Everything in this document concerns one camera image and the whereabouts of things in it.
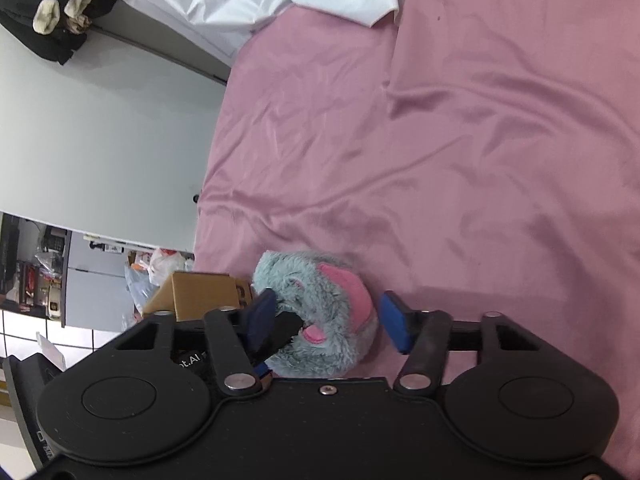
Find grey fluffy plush toy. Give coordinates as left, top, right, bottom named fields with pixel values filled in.
left=253, top=252, right=378, bottom=378

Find brown cardboard box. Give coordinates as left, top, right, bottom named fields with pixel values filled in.
left=142, top=272, right=254, bottom=322

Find white red plastic bag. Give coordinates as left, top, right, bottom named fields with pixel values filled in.
left=148, top=248, right=194, bottom=286

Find pink bed sheet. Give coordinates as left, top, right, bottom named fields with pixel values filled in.
left=195, top=0, right=639, bottom=479

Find black and cream clothes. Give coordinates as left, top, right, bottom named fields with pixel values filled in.
left=1, top=0, right=117, bottom=65

